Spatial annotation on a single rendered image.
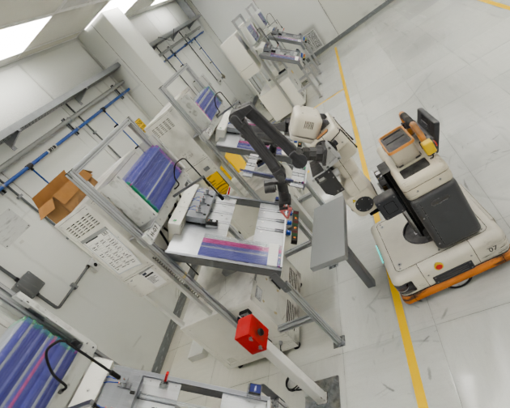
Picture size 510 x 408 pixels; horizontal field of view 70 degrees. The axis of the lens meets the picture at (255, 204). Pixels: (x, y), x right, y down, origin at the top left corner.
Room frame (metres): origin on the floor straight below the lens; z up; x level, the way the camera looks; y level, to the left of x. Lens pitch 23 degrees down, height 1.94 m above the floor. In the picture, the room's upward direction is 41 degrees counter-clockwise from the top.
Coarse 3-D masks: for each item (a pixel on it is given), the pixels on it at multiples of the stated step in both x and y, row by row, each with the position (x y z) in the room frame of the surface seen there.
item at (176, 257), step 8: (176, 256) 2.07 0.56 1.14; (184, 256) 2.05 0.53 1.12; (192, 256) 2.04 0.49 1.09; (200, 256) 2.03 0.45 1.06; (200, 264) 2.03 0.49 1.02; (208, 264) 2.01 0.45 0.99; (216, 264) 1.99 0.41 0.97; (224, 264) 1.97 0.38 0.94; (232, 264) 1.95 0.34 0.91; (240, 264) 1.93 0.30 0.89; (248, 264) 1.93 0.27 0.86; (248, 272) 1.93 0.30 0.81; (256, 272) 1.91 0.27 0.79; (264, 272) 1.89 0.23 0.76; (272, 272) 1.87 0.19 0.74; (280, 272) 1.85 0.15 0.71
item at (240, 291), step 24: (288, 264) 2.57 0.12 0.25; (216, 288) 2.39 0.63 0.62; (240, 288) 2.17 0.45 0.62; (264, 288) 2.16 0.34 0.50; (192, 312) 2.36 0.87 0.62; (216, 312) 2.14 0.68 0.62; (264, 312) 2.00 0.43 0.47; (288, 312) 2.16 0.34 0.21; (192, 336) 2.29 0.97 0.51; (216, 336) 2.21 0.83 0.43; (288, 336) 2.00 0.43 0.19; (240, 360) 2.23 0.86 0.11
